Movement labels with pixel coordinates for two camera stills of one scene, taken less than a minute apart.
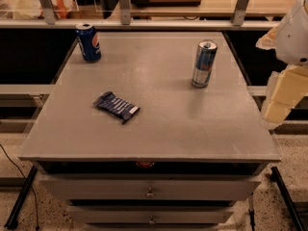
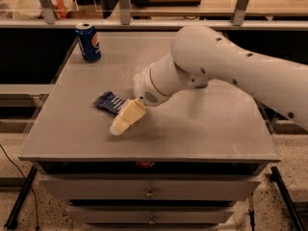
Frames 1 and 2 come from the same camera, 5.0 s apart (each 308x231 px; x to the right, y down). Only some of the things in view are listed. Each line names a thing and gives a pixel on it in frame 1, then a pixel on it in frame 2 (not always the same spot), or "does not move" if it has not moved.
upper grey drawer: (148, 189) does not move
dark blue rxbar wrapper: (115, 106) does not move
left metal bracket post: (46, 2) does not move
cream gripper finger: (286, 89) → (131, 111)
